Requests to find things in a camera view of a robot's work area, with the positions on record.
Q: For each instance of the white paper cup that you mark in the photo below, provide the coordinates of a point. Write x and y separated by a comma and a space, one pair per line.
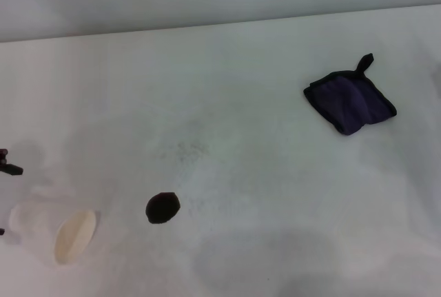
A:
74, 238

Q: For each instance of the purple rag with black trim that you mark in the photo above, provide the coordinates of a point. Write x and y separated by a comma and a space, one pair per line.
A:
351, 104

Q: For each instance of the black water stain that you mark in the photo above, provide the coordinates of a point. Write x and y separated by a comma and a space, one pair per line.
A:
162, 208

